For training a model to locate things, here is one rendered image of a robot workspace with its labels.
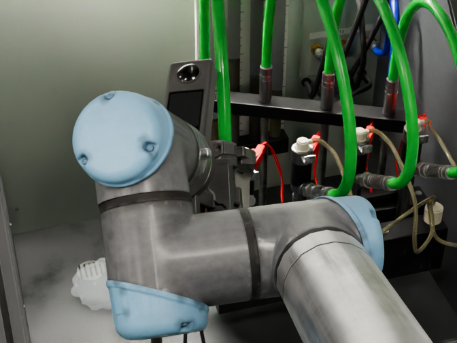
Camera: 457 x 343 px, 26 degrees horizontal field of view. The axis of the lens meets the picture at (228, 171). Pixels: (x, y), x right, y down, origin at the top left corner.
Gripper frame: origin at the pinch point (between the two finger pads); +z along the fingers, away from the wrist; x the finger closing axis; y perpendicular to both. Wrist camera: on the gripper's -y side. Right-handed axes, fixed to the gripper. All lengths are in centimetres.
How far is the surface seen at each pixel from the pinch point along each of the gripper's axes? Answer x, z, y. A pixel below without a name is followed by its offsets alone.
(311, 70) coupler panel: 2, 47, -23
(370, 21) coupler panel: 12, 46, -29
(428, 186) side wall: 19, 47, -2
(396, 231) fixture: 14.7, 36.1, 5.0
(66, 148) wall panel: -35, 36, -12
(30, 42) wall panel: -33.6, 20.7, -24.4
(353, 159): 13.2, 5.8, -0.9
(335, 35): 12.6, 2.0, -14.5
